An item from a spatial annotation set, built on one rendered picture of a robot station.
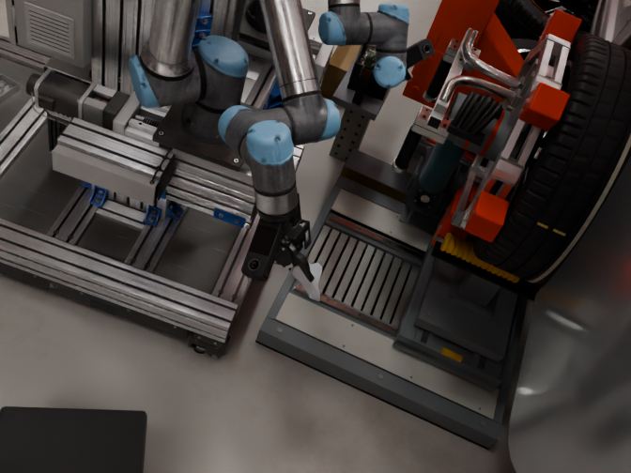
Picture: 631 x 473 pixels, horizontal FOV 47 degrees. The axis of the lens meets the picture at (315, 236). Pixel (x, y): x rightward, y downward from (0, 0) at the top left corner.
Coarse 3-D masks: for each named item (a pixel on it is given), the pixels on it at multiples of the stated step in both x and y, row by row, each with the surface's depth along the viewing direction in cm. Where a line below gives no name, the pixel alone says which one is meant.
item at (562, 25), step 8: (552, 16) 195; (560, 16) 194; (568, 16) 193; (552, 24) 194; (560, 24) 194; (568, 24) 193; (576, 24) 193; (544, 32) 195; (552, 32) 194; (560, 32) 194; (568, 32) 194; (576, 32) 193; (568, 40) 194
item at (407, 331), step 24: (432, 240) 264; (432, 264) 260; (408, 312) 242; (408, 336) 238; (432, 336) 238; (432, 360) 239; (456, 360) 234; (480, 360) 235; (504, 360) 239; (480, 384) 238
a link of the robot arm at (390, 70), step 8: (376, 56) 177; (384, 56) 175; (392, 56) 174; (400, 56) 175; (376, 64) 175; (384, 64) 173; (392, 64) 173; (400, 64) 173; (376, 72) 174; (384, 72) 174; (392, 72) 174; (400, 72) 173; (376, 80) 175; (384, 80) 174; (392, 80) 174; (400, 80) 174
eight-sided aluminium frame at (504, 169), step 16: (544, 48) 183; (560, 48) 185; (528, 64) 207; (544, 64) 177; (560, 64) 179; (544, 80) 173; (560, 80) 174; (512, 128) 176; (512, 144) 173; (528, 144) 173; (480, 160) 223; (496, 160) 175; (512, 160) 173; (480, 176) 223; (496, 176) 175; (512, 176) 174; (464, 192) 216; (464, 208) 212; (464, 224) 190
